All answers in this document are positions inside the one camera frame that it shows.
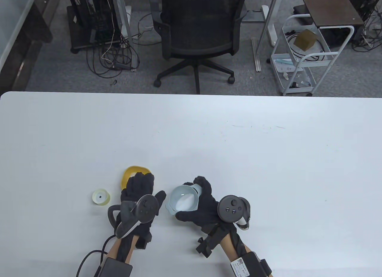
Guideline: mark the person's left hand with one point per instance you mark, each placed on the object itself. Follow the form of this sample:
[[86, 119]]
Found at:
[[140, 186]]

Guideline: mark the person's right hand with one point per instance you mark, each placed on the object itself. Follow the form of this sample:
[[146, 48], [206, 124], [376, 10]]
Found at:
[[207, 211]]

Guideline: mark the yellow bowl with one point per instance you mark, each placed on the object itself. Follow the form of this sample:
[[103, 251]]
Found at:
[[124, 178]]

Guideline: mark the white salt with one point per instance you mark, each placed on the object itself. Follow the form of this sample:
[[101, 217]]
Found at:
[[183, 202]]

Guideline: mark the grey-blue plastic funnel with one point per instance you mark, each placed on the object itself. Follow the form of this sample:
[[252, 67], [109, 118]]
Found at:
[[171, 199]]

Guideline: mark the yellow-green press dispenser lid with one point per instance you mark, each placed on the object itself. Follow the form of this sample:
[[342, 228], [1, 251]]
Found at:
[[101, 197]]

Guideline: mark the black forearm battery pack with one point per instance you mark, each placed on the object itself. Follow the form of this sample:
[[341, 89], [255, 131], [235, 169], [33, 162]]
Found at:
[[115, 268]]

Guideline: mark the person's right forearm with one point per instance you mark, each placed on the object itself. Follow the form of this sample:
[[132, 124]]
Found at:
[[231, 247]]

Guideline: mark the black labelled forearm pack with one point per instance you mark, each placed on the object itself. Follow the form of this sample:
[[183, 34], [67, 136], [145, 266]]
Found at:
[[249, 265]]

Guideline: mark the person's left forearm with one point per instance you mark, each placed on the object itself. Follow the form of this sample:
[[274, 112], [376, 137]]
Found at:
[[113, 248]]

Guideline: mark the grey and white tracking controller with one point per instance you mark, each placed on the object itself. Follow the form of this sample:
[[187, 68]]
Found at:
[[143, 210], [232, 210]]

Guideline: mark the black mesh office chair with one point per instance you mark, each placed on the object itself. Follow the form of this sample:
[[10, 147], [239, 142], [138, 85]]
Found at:
[[197, 29]]

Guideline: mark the white utility cart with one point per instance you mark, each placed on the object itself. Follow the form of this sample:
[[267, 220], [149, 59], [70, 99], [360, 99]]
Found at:
[[298, 68]]

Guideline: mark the dark brown wooden furniture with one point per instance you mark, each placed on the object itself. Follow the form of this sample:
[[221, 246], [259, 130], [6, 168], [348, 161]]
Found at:
[[38, 29]]

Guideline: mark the grey metal desk leg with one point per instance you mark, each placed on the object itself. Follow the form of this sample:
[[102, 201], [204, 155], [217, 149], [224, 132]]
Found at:
[[267, 23]]

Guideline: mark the brown cardboard box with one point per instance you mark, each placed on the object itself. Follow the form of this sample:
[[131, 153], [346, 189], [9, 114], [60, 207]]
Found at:
[[305, 40]]

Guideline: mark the black flat box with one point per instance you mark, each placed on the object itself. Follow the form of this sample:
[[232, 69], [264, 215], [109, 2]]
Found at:
[[301, 10]]

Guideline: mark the brown wooden side tabletop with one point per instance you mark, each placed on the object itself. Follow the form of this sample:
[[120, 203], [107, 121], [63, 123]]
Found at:
[[328, 8]]

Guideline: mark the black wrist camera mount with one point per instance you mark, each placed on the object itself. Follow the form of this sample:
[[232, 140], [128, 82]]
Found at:
[[143, 241], [209, 242]]

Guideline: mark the grey metal frame leg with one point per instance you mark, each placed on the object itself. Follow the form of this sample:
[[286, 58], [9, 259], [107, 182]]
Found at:
[[126, 29]]

